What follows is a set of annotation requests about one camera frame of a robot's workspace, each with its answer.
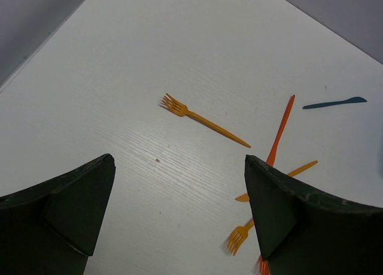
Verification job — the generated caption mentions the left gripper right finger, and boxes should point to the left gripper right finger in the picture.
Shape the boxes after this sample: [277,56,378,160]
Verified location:
[244,155,382,275]

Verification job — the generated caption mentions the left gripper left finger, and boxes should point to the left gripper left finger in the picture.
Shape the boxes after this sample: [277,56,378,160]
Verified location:
[1,154,115,274]

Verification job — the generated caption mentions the yellow fork near left arm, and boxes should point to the yellow fork near left arm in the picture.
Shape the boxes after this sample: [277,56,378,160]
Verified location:
[162,93,251,148]

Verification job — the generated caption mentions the red plastic fork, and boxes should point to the red plastic fork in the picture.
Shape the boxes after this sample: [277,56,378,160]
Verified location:
[259,256,270,275]

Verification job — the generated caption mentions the orange plastic fork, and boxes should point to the orange plastic fork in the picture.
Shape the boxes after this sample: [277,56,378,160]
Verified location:
[227,219,254,256]

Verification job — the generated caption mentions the orange plastic knife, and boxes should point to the orange plastic knife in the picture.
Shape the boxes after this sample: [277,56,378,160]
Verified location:
[235,161,318,203]

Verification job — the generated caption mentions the red plastic knife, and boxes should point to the red plastic knife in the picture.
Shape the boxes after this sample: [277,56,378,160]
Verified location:
[266,95,296,166]

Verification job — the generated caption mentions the dark blue plastic knife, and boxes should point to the dark blue plastic knife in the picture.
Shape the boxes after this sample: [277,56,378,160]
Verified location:
[302,96,367,110]

